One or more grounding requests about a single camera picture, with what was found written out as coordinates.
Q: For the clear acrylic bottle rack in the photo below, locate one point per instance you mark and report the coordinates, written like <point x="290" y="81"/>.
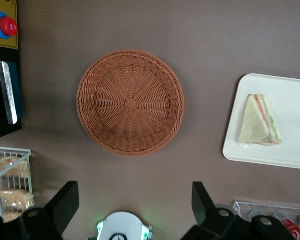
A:
<point x="240" y="206"/>

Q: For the red emergency stop button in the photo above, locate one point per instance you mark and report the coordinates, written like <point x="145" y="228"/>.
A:
<point x="7" y="26"/>

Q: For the wrapped rice cracker pack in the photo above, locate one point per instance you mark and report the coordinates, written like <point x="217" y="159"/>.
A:
<point x="17" y="198"/>
<point x="12" y="166"/>
<point x="11" y="216"/>

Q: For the yellow control panel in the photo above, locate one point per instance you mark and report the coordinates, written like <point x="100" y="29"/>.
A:
<point x="13" y="40"/>

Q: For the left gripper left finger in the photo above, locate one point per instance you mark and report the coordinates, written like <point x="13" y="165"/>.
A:
<point x="65" y="202"/>

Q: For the triangle sandwich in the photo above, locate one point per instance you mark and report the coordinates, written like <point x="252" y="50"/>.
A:
<point x="255" y="122"/>

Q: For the brown round wicker basket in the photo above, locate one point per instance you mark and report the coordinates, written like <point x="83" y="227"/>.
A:
<point x="130" y="103"/>

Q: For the silver metal bar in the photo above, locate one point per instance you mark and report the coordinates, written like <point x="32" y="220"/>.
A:
<point x="7" y="95"/>

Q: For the cream plastic tray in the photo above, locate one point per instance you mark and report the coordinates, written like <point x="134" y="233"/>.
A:
<point x="295" y="112"/>

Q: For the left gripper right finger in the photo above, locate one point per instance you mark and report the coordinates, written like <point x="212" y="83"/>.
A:
<point x="202" y="205"/>

